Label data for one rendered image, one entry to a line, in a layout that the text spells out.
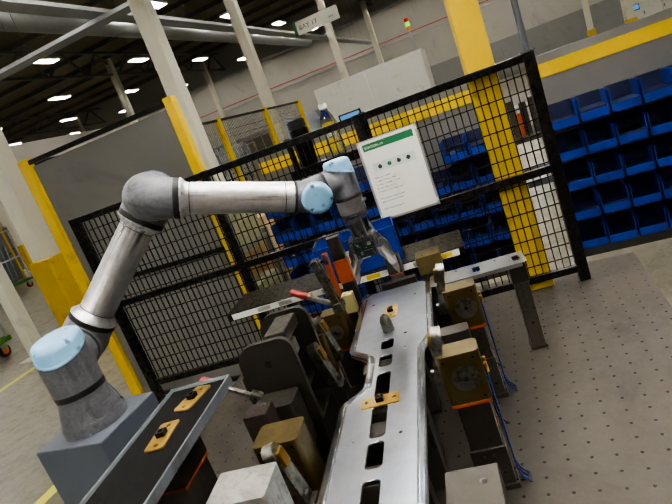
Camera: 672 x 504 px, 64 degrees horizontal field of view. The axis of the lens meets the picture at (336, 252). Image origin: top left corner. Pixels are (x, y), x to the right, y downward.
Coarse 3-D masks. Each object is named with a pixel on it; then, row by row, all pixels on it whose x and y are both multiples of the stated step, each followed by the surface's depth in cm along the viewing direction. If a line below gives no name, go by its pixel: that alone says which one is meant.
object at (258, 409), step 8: (248, 408) 107; (256, 408) 106; (264, 408) 105; (272, 408) 106; (248, 416) 104; (256, 416) 103; (264, 416) 103; (272, 416) 105; (248, 424) 104; (256, 424) 104; (264, 424) 103; (256, 432) 104
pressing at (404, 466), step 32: (416, 288) 166; (416, 320) 144; (352, 352) 138; (384, 352) 133; (416, 352) 127; (416, 384) 113; (352, 416) 110; (416, 416) 102; (352, 448) 100; (384, 448) 96; (416, 448) 93; (352, 480) 91; (384, 480) 88; (416, 480) 86
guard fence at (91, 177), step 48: (96, 144) 336; (144, 144) 327; (192, 144) 318; (48, 192) 359; (96, 192) 348; (96, 240) 361; (192, 240) 341; (192, 288) 353; (192, 336) 367; (240, 336) 356; (144, 384) 393
